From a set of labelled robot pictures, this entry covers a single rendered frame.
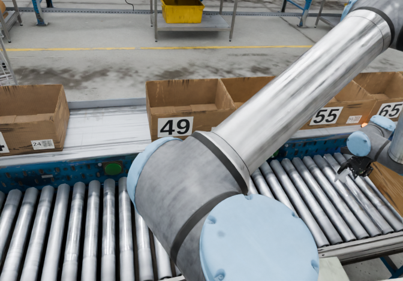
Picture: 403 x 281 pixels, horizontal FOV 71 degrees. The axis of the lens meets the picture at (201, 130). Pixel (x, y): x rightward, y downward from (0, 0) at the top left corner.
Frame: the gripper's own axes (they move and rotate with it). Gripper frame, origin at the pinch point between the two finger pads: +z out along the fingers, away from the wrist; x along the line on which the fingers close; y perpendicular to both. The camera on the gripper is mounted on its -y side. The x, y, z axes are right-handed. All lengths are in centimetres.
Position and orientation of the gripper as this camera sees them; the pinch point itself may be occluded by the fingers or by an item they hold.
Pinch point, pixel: (344, 178)
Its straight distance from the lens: 154.9
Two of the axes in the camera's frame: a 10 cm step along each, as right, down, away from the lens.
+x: 9.7, -0.8, 2.4
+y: 2.3, 6.2, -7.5
